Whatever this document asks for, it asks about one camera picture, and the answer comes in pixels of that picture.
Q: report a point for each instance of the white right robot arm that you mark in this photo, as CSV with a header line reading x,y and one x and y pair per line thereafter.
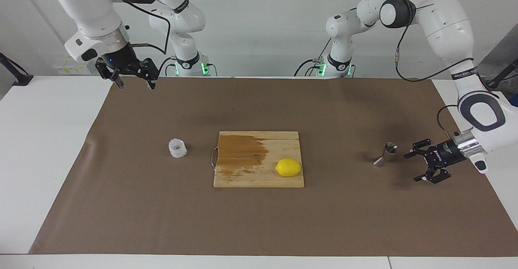
x,y
89,6

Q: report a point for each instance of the steel double jigger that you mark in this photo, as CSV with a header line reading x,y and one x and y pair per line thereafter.
x,y
389,148

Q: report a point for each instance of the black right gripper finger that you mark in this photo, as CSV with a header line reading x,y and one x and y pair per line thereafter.
x,y
106,73
147,70

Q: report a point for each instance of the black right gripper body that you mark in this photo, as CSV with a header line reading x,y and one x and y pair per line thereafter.
x,y
121,58

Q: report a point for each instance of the translucent plastic cup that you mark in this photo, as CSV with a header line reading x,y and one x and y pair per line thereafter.
x,y
177,151

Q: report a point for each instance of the black clamp stand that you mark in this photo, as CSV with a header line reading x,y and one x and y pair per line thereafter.
x,y
499,79
18,79

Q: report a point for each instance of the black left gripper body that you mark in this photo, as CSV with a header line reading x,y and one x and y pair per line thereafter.
x,y
447,153

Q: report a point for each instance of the yellow lemon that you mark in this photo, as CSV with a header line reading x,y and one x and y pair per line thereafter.
x,y
288,168

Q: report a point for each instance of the brown paper table mat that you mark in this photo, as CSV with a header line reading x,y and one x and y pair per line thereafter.
x,y
162,212

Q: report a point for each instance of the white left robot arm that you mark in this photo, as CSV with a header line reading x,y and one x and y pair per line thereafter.
x,y
445,18

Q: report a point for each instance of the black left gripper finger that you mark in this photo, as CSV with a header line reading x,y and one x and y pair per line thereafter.
x,y
439,175
423,145

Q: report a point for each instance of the wooden cutting board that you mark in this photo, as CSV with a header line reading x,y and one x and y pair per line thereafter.
x,y
259,176

